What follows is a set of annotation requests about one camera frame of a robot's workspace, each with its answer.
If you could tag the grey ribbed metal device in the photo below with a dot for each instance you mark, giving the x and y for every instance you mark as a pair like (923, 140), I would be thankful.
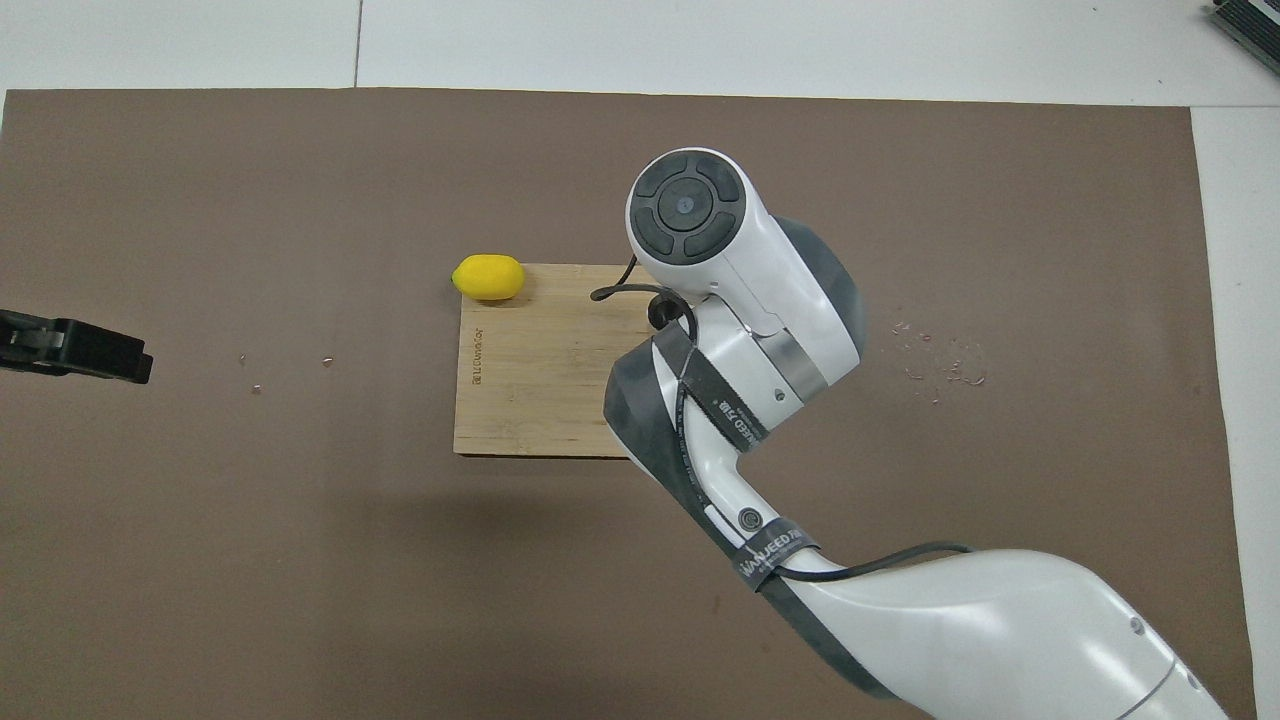
(1250, 25)

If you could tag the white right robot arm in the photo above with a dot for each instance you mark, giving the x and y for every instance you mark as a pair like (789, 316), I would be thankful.
(780, 300)

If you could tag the yellow lemon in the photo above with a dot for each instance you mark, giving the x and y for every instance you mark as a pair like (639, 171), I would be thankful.
(488, 278)

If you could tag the bamboo cutting board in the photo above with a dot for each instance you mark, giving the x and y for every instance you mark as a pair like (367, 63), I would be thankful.
(540, 370)

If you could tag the brown table mat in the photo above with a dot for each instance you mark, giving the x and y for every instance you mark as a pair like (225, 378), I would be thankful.
(300, 600)

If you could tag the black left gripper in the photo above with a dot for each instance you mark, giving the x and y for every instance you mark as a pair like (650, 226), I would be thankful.
(25, 342)

